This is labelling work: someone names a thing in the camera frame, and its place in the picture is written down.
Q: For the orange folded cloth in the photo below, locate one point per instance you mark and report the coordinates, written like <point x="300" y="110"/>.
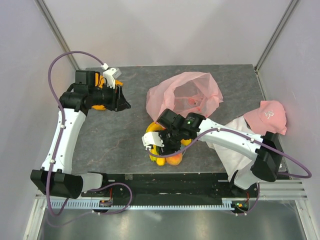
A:
<point x="99" y="82"/>

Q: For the peach fruit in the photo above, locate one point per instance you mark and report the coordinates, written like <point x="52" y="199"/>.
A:
<point x="174" y="160"/>

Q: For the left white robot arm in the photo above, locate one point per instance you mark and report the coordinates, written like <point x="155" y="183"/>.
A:
<point x="91" y="89"/>

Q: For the white folded cloth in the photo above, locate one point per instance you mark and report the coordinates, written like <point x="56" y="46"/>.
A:
<point x="232" y="160"/>

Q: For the pink cap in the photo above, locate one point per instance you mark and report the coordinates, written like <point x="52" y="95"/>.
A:
<point x="269" y="117"/>

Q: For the pink peach plastic bag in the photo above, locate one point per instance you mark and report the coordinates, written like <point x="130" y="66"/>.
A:
<point x="188" y="92"/>

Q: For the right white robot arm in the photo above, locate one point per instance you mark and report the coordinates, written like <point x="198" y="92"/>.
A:
<point x="263" y="151"/>

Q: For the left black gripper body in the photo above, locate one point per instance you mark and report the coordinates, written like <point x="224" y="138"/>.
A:
<point x="106" y="96"/>

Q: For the slotted cable duct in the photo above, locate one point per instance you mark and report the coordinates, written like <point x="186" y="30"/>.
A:
<point x="100" y="205"/>

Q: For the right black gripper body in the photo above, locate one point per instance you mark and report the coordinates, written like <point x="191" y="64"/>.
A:
<point x="171" y="141"/>

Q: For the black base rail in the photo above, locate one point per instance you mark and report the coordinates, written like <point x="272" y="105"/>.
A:
<point x="214" y="185"/>

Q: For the yellow banana bunch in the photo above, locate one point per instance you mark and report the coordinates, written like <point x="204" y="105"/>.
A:
<point x="154" y="127"/>
<point x="153" y="152"/>

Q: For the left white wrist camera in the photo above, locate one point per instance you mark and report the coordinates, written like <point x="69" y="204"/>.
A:
<point x="111" y="75"/>

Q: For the yellow mango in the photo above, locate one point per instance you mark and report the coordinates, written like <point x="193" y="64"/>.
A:
<point x="160" y="161"/>
<point x="186" y="142"/>

